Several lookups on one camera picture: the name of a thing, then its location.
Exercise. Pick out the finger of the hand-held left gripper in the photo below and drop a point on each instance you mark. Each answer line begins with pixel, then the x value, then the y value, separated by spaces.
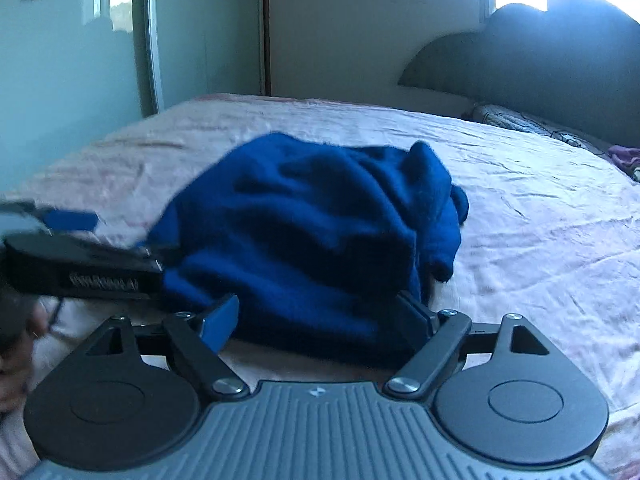
pixel 90 265
pixel 70 221

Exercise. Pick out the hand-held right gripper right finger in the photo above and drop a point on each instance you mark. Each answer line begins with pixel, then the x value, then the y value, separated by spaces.
pixel 412 322

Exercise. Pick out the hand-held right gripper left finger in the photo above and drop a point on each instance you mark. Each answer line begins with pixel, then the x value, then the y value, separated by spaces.
pixel 220 325

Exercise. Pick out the blue knit sweater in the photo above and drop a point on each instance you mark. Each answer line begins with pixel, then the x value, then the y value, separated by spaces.
pixel 300 210

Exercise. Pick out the person's left hand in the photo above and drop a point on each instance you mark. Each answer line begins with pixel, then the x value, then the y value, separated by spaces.
pixel 17 370

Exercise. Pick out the bed with pink sheet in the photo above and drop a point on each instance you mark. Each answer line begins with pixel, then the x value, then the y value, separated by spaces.
pixel 525 235

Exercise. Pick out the glass door wardrobe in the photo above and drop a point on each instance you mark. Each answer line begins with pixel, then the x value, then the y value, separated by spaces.
pixel 65 60

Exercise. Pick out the patterned pillow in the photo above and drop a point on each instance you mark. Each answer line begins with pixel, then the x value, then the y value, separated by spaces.
pixel 525 122

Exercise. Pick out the purple cloth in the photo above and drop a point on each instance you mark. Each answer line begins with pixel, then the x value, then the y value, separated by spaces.
pixel 625 160

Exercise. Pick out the dark padded headboard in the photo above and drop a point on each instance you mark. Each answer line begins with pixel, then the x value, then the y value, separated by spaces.
pixel 550 60

